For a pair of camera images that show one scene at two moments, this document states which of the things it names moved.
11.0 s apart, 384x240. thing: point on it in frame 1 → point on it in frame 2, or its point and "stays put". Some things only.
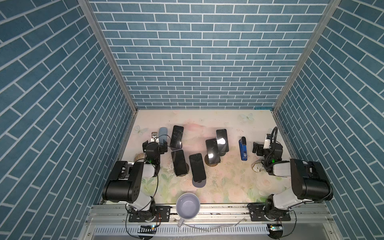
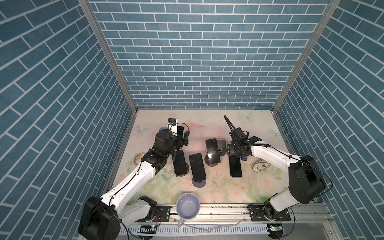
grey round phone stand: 197,184 stays put
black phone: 212,148 stays put
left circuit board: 147,229 stays put
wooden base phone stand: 207,161 stays put
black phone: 222,140 → 235,166
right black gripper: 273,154 → 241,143
